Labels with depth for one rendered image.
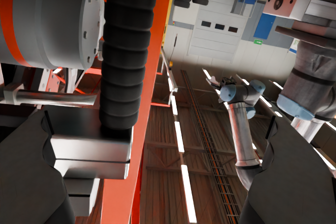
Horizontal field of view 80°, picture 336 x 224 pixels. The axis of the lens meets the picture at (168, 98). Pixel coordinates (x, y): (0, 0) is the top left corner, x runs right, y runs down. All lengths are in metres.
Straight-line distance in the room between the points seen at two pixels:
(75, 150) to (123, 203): 1.06
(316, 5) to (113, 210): 1.22
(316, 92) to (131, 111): 0.62
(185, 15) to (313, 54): 10.86
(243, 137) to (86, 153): 0.79
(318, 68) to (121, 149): 0.61
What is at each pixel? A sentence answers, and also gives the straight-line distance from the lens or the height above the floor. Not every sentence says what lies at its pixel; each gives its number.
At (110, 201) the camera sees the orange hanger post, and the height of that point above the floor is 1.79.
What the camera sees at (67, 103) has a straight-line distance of 0.43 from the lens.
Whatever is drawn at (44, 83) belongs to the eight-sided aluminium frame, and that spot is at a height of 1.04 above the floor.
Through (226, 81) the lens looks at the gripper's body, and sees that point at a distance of 1.18.
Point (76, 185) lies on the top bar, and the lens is 0.22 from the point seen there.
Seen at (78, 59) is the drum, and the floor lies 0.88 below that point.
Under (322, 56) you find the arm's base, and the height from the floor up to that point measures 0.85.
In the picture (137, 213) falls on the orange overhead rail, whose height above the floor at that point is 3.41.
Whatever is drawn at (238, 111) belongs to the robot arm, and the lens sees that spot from 0.93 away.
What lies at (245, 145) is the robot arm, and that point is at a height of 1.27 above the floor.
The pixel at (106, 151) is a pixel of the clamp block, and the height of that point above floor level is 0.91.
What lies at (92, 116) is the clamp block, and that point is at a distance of 0.21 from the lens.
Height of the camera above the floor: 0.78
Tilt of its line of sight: 26 degrees up
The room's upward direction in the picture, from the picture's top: 167 degrees counter-clockwise
